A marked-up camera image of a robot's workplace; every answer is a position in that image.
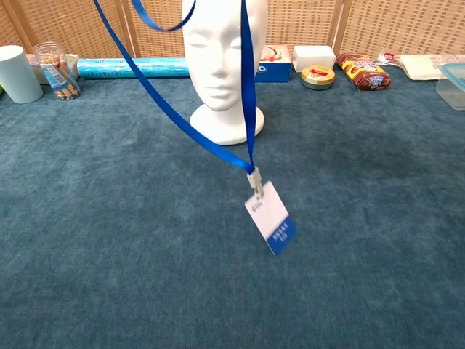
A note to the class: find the clear bag of white goods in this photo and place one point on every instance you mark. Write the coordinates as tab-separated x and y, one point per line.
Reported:
421	65

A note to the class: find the blue and pink Oreo box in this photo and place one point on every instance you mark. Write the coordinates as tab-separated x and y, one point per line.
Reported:
278	62

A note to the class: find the clear jar of biscuit sticks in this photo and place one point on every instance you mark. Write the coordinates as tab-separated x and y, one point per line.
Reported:
58	72

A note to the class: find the white foam mannequin head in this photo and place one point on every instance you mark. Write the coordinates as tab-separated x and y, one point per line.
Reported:
218	54

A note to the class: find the small white box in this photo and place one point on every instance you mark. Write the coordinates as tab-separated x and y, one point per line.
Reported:
314	56

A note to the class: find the small red and white packet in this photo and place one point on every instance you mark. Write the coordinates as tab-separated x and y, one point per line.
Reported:
388	57

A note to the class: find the clear container with blue lid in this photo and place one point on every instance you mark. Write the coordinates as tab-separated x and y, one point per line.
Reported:
454	87

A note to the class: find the round tin with yellow lid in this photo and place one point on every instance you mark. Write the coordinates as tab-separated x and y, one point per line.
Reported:
318	77

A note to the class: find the blue-green tablecloth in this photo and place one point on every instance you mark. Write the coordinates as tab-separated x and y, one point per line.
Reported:
109	218

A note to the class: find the blue rolled tube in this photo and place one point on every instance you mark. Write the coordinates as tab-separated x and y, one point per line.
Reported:
160	68

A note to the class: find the brown cookie packet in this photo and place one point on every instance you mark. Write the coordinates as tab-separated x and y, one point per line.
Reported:
365	71

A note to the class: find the pale blue cup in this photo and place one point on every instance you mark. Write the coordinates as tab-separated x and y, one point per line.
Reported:
18	76

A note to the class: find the woven bamboo folding screen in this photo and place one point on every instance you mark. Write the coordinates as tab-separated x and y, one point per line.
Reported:
72	25

